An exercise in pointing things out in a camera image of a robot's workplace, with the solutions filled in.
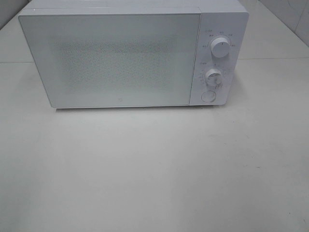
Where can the white timer knob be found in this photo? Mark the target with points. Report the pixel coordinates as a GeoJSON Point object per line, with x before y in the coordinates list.
{"type": "Point", "coordinates": [213, 77]}

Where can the white microwave door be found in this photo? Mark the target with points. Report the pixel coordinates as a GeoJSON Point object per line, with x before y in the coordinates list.
{"type": "Point", "coordinates": [87, 61]}

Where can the white upper power knob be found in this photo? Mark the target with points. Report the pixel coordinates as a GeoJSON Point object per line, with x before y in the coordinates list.
{"type": "Point", "coordinates": [220, 46]}

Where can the round white door button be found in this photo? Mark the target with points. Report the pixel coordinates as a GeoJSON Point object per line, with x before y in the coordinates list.
{"type": "Point", "coordinates": [208, 96]}

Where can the white microwave oven body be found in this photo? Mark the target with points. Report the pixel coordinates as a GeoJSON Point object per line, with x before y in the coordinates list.
{"type": "Point", "coordinates": [217, 17]}

